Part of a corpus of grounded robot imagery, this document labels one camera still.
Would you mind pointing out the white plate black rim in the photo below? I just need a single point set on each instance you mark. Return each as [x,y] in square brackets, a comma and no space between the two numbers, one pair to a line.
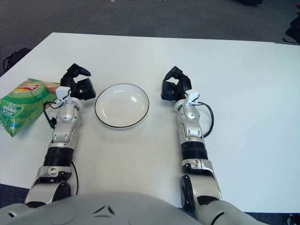
[122,105]

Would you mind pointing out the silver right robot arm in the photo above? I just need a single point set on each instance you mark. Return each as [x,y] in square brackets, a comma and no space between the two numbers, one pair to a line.
[191,122]

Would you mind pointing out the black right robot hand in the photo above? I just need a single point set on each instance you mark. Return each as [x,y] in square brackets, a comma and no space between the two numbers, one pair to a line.
[181,85]

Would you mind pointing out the black chair base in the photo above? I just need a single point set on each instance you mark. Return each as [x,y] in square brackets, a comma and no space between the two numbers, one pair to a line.
[295,28]

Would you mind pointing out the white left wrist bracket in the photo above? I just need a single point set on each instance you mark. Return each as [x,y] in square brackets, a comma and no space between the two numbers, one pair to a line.
[62,92]

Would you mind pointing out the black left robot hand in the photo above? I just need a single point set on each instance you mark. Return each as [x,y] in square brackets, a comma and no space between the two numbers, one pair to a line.
[86,90]

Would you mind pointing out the dark metal floor object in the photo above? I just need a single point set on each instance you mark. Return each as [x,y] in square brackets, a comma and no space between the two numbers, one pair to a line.
[294,220]

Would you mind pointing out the green potato chips bag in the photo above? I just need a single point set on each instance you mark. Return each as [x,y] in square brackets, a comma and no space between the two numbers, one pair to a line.
[21,105]

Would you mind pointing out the black bag on floor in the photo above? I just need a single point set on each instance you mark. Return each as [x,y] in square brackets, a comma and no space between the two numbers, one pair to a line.
[16,57]

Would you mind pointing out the black floor object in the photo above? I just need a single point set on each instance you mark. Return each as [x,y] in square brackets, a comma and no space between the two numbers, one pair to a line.
[252,2]

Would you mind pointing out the grey robot torso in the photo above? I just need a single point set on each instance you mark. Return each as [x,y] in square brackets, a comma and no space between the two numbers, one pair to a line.
[105,208]

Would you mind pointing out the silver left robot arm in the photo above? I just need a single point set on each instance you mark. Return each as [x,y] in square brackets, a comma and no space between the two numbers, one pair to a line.
[64,126]

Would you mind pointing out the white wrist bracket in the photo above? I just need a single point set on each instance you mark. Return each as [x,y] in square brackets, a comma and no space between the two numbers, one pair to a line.
[62,92]
[192,96]

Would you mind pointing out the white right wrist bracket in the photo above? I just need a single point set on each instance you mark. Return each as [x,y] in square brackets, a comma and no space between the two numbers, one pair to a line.
[192,96]

